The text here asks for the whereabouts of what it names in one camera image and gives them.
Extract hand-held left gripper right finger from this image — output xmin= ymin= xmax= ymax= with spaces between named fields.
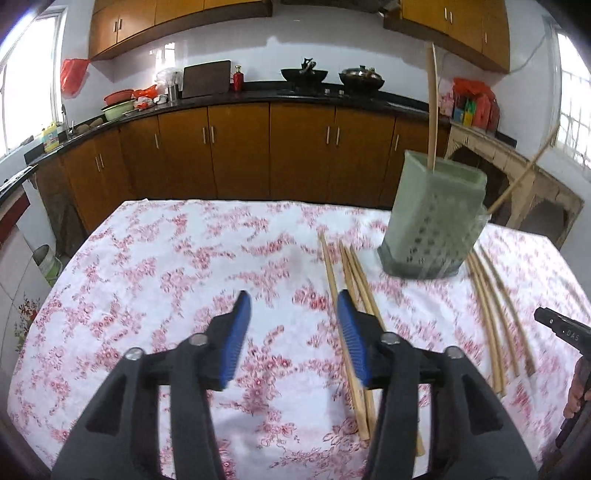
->
xmin=336 ymin=290 xmax=539 ymax=480

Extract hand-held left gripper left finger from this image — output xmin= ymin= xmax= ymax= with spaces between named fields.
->
xmin=50 ymin=291 xmax=252 ymax=480

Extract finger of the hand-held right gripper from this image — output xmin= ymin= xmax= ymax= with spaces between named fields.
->
xmin=534 ymin=307 xmax=591 ymax=357

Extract green perforated utensil holder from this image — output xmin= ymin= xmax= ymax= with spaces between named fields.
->
xmin=378 ymin=148 xmax=489 ymax=280

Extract person's right hand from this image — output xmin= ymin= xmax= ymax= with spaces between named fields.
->
xmin=563 ymin=356 xmax=591 ymax=418

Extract red floral tablecloth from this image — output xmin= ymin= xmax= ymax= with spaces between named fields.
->
xmin=9 ymin=198 xmax=591 ymax=480

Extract worn white table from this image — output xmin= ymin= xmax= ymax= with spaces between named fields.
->
xmin=445 ymin=122 xmax=585 ymax=250

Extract brown lower kitchen cabinets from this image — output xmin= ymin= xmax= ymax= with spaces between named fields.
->
xmin=34 ymin=102 xmax=451 ymax=236

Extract green bucket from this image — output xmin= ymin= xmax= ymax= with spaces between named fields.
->
xmin=31 ymin=244 xmax=63 ymax=287

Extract window beside white table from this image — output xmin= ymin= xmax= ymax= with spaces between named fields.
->
xmin=554 ymin=23 xmax=591 ymax=168

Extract colourful box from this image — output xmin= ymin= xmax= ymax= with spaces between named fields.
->
xmin=452 ymin=99 xmax=476 ymax=125

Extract black kitchen countertop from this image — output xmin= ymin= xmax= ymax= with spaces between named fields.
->
xmin=23 ymin=88 xmax=451 ymax=167

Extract gas stove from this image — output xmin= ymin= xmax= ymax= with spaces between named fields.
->
xmin=277 ymin=85 xmax=389 ymax=99

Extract green basin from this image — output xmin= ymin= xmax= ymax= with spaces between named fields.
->
xmin=102 ymin=102 xmax=137 ymax=122

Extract pink packet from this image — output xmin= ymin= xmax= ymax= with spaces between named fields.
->
xmin=438 ymin=79 xmax=455 ymax=116

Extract small red plastic bag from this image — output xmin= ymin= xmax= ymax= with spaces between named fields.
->
xmin=134 ymin=85 xmax=160 ymax=110

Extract large red plastic bag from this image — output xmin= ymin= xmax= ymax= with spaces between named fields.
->
xmin=452 ymin=78 xmax=491 ymax=99

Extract pot with metal lid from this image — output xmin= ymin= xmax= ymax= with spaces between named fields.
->
xmin=338 ymin=65 xmax=385 ymax=91

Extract dark cutting board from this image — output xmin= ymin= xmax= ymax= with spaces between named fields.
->
xmin=181 ymin=60 xmax=232 ymax=99

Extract black wok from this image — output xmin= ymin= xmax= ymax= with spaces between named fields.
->
xmin=281 ymin=56 xmax=329 ymax=87

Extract yellow detergent bottle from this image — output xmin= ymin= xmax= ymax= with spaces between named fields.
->
xmin=41 ymin=121 xmax=63 ymax=153

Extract clear plastic bag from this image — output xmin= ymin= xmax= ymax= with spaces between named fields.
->
xmin=154 ymin=68 xmax=183 ymax=88

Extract hanging red plastic bag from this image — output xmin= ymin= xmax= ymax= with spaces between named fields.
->
xmin=61 ymin=58 xmax=90 ymax=97

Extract brown short upper cabinets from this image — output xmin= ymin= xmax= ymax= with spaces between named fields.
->
xmin=383 ymin=0 xmax=511 ymax=72

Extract window above sink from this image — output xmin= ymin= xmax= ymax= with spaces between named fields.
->
xmin=0 ymin=14 xmax=63 ymax=158

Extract brown long upper cabinets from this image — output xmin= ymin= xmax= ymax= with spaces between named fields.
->
xmin=88 ymin=0 xmax=273 ymax=61

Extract white wall cable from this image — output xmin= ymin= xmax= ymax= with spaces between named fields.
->
xmin=510 ymin=32 xmax=549 ymax=75

